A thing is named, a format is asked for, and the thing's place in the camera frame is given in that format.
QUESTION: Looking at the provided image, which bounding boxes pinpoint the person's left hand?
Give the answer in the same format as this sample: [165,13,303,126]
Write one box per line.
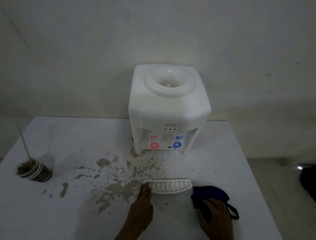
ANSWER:
[127,182,154,229]

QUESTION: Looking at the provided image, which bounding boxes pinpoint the white stirring stick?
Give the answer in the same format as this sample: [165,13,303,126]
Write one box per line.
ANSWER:
[16,121,33,162]

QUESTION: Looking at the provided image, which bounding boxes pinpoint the white plastic drip tray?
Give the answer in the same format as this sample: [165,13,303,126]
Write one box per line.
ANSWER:
[143,179,193,199]

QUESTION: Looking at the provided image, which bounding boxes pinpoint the white tabletop water dispenser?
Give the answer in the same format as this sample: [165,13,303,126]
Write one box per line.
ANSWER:
[128,64,212,156]

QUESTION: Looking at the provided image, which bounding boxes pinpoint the dark blue cloth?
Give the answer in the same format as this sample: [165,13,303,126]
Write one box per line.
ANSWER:
[191,186,239,221]

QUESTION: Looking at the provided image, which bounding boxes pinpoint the black bag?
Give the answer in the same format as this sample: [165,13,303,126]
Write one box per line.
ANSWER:
[299,166,316,203]

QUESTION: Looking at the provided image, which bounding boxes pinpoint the blue dispenser tap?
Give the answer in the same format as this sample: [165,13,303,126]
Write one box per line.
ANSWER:
[172,135,183,149]

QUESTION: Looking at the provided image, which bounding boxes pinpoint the person's right hand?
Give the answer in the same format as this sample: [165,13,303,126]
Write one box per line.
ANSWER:
[197,197,234,240]

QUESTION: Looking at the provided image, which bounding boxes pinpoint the red dispenser tap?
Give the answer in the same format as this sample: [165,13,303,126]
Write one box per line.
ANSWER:
[149,134,160,150]

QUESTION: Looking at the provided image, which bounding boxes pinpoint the person's left forearm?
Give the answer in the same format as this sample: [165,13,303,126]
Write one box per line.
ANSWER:
[114,222,148,240]

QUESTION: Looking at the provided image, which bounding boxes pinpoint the dark paper cup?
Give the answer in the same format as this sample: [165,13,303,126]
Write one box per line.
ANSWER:
[16,159,53,183]

